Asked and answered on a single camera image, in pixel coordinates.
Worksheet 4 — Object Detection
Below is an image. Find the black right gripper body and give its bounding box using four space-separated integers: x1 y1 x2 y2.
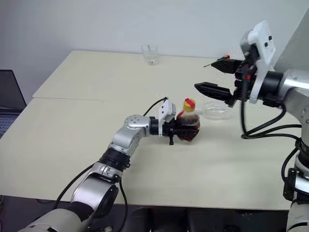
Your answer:
233 52 258 108

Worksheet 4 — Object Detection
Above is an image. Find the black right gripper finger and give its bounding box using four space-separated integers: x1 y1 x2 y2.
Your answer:
211 58 242 74
194 82 237 107

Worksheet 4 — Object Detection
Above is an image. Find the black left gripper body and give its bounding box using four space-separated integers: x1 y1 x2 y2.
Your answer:
162 119 176 146

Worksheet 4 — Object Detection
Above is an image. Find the clear bottle with dark drink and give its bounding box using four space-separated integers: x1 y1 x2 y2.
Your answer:
177 110 201 144

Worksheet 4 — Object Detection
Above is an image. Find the clear plastic cup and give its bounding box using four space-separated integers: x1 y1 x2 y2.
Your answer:
193 99 232 121

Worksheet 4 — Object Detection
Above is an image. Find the clear glass tumbler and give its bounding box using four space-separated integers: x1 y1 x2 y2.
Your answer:
141 44 159 67

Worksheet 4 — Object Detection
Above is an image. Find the dark laptop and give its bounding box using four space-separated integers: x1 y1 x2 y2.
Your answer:
0 70 28 140

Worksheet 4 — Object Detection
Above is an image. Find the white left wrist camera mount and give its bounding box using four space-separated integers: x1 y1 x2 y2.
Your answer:
158 99 178 136

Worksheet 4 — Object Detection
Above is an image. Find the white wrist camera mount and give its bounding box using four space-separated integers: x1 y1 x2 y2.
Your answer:
240 20 277 104
158 99 178 136

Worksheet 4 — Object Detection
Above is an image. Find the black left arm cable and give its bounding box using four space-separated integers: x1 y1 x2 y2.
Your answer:
54 96 169 232

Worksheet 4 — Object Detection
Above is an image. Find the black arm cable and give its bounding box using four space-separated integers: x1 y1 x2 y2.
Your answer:
54 96 169 232
240 98 305 203

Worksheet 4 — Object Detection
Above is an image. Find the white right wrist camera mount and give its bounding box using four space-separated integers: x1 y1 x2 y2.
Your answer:
240 20 277 104

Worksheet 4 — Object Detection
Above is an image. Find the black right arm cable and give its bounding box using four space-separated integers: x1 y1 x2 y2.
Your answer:
240 98 305 203

